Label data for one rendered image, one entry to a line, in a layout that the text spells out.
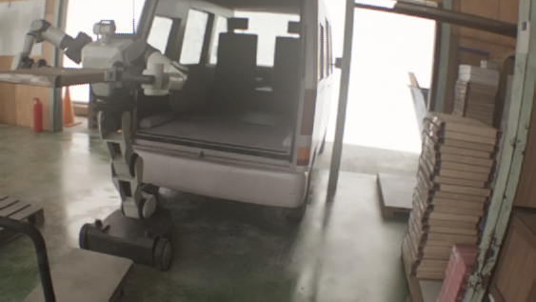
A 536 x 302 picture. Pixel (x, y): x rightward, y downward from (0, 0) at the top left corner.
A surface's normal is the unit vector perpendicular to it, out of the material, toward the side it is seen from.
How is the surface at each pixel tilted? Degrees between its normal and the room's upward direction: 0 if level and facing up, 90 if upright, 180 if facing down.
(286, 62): 93
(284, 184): 86
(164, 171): 88
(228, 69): 93
